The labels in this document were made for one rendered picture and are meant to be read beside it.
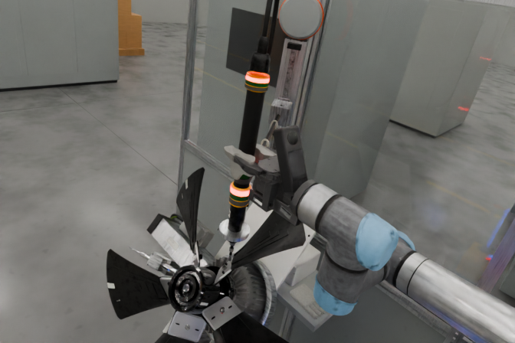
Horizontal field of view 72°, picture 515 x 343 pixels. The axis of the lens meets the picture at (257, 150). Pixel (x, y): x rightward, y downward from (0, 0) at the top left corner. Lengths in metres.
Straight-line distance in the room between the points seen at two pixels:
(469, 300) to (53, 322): 2.30
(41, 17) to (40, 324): 4.52
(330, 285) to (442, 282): 0.18
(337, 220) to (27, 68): 5.91
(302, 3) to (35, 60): 5.28
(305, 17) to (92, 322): 2.08
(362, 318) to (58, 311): 1.79
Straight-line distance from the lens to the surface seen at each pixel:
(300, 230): 0.89
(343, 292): 0.62
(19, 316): 2.68
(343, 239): 0.57
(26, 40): 6.16
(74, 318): 2.58
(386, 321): 1.64
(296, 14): 1.33
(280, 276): 1.18
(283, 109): 1.28
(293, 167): 0.62
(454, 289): 0.67
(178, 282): 1.03
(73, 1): 6.27
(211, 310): 1.01
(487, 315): 0.66
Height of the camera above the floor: 1.97
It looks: 25 degrees down
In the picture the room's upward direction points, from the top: 10 degrees clockwise
